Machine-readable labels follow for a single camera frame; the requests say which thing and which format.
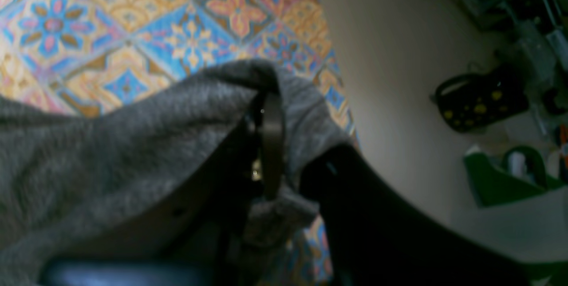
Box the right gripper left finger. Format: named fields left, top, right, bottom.
left=40, top=93, right=284, bottom=286

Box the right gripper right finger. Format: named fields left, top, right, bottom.
left=301, top=145, right=530, bottom=286

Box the grey t-shirt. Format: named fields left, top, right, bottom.
left=0, top=59, right=353, bottom=286

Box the green bin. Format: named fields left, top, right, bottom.
left=463, top=146, right=566, bottom=208

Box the black yellow dotted bag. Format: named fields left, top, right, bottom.
left=433, top=64, right=530, bottom=133

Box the patterned tablecloth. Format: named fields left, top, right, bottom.
left=1, top=0, right=357, bottom=282

